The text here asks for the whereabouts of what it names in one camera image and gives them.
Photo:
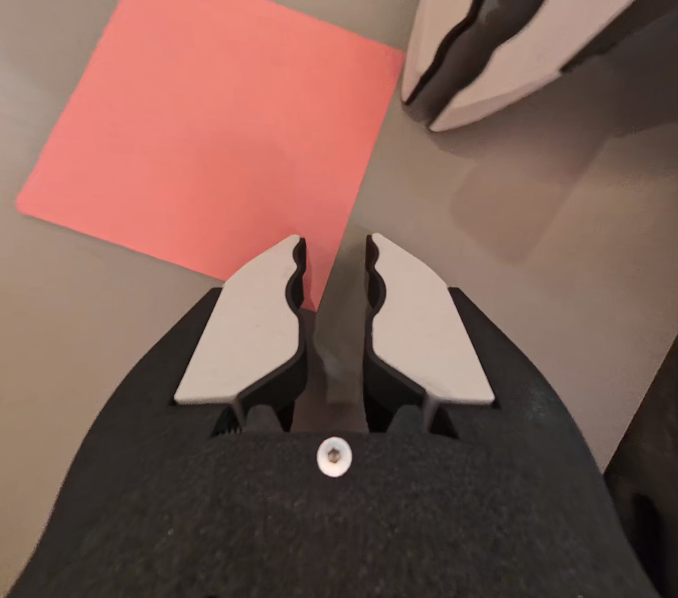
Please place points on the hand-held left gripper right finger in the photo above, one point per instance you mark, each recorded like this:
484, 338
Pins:
423, 333

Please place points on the dark upholstered seat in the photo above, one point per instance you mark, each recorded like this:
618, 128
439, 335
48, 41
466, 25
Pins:
651, 449

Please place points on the pink patterned origami paper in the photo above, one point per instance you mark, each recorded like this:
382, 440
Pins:
212, 105

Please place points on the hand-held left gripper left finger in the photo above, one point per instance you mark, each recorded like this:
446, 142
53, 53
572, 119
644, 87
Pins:
249, 328

